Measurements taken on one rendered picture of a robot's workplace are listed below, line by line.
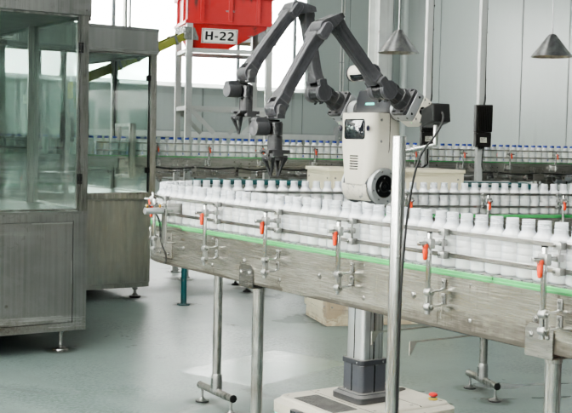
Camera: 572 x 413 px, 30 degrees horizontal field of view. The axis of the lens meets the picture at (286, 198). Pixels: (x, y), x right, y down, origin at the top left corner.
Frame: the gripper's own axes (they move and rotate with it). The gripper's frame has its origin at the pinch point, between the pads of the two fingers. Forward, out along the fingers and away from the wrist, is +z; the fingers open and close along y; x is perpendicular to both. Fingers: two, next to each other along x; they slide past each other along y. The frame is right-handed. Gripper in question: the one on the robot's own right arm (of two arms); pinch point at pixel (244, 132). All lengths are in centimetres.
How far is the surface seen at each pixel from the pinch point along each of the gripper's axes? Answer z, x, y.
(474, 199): 31, -37, -170
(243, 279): 57, 35, 21
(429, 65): -75, -376, -435
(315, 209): 27, 76, 17
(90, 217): 69, -437, -124
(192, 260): 54, -7, 20
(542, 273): 36, 192, 27
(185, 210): 34.1, -18.6, 17.0
